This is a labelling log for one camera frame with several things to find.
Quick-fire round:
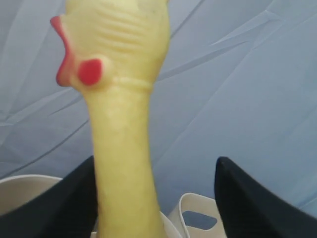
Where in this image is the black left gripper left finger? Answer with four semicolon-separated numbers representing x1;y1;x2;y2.
0;157;98;238

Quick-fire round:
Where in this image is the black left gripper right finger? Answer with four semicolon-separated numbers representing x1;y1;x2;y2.
214;157;317;238

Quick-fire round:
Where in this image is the whole rubber chicken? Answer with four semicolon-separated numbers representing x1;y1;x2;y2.
51;0;170;238

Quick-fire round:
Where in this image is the cream bin marked O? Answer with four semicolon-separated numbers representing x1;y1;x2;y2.
0;165;180;238

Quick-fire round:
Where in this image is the cream bin marked X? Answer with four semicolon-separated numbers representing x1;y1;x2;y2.
169;193;226;238

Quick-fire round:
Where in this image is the white backdrop cloth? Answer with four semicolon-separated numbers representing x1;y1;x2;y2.
0;0;317;215

